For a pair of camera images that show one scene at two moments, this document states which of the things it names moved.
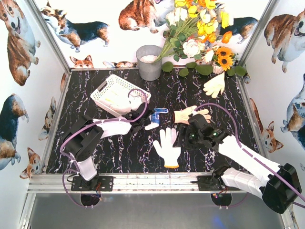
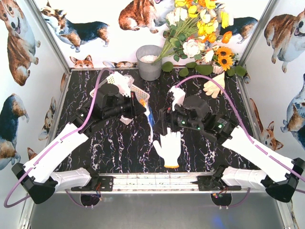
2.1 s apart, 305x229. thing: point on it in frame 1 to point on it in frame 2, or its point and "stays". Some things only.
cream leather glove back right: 215,86 stays
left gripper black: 146,118 to 133,108
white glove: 170,153 stays
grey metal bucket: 146,55 stays
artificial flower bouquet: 194,27 stays
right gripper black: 180,136 to 163,119
